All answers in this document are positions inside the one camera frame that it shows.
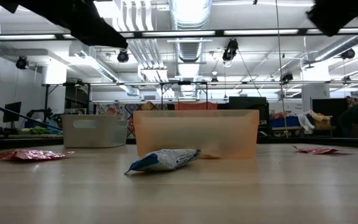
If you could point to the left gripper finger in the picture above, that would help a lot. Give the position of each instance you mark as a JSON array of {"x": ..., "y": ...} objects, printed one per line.
[
  {"x": 104, "y": 29},
  {"x": 98, "y": 40}
]

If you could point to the red candy bag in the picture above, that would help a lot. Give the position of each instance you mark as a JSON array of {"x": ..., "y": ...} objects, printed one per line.
[
  {"x": 33, "y": 155},
  {"x": 317, "y": 150}
]

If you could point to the white blue candy bar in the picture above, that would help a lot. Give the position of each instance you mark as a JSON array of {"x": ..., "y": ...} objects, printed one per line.
[{"x": 163, "y": 160}]

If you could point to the black round ceiling fixture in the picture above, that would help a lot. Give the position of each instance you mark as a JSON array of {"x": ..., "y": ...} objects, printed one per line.
[
  {"x": 230, "y": 49},
  {"x": 123, "y": 56},
  {"x": 347, "y": 53},
  {"x": 21, "y": 63},
  {"x": 286, "y": 77}
]

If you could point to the white ceiling pipe bundle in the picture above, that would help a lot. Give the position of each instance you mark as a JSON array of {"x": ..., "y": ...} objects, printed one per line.
[{"x": 149, "y": 53}]

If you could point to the dark storage shelf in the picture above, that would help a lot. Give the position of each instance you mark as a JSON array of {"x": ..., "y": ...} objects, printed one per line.
[{"x": 76, "y": 96}]

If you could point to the long ceiling light strip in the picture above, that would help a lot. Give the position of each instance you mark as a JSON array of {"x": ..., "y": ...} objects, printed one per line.
[{"x": 166, "y": 33}]

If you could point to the colourful patterned cloth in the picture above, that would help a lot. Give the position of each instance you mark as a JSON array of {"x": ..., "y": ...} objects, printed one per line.
[{"x": 118, "y": 109}]

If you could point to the white pillar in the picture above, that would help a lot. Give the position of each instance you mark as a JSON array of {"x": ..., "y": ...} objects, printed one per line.
[{"x": 315, "y": 96}]

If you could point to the white plastic bin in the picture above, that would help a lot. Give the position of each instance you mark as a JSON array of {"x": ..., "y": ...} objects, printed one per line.
[{"x": 104, "y": 133}]

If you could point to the black metal stand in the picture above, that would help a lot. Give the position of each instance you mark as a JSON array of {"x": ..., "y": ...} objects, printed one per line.
[{"x": 184, "y": 82}]

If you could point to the black panel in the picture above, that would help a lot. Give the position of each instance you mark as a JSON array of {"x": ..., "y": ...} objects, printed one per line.
[{"x": 331, "y": 112}]

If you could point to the brown cardboard box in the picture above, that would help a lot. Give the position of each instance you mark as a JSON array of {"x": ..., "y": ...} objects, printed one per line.
[{"x": 322, "y": 122}]

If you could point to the green yellow item pile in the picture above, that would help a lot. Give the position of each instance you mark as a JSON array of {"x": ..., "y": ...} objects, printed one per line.
[{"x": 40, "y": 130}]

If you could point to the white cloth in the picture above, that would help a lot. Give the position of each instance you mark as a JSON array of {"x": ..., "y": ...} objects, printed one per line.
[{"x": 304, "y": 121}]

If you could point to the black monitor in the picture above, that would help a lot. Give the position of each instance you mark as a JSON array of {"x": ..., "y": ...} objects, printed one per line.
[{"x": 11, "y": 112}]

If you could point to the blue storage tub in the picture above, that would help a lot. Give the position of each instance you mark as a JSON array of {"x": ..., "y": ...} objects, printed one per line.
[{"x": 286, "y": 122}]

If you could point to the orange red cloth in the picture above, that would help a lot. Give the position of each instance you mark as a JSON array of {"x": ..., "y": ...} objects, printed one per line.
[{"x": 194, "y": 106}]

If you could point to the low wooden table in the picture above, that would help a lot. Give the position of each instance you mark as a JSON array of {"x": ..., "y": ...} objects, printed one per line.
[{"x": 291, "y": 128}]

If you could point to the black cabinet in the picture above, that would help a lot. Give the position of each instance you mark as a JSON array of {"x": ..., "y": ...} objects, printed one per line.
[{"x": 247, "y": 102}]

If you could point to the orange translucent plastic bin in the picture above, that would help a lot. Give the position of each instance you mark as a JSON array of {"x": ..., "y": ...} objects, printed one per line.
[{"x": 197, "y": 130}]

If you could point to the white rectangular air duct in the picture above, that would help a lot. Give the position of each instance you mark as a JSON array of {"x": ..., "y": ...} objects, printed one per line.
[{"x": 104, "y": 72}]

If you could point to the slim silver ventilation duct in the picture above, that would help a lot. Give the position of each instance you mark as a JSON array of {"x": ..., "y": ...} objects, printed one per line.
[{"x": 337, "y": 48}]

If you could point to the wide silver ventilation duct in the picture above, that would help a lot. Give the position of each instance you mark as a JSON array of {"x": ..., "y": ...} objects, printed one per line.
[{"x": 188, "y": 49}]

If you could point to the long silver rail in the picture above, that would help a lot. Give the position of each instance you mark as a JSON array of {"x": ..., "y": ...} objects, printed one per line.
[{"x": 253, "y": 82}]

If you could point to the black aluminium table frame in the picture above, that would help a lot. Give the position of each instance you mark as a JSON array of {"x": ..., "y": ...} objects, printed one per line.
[{"x": 291, "y": 140}]

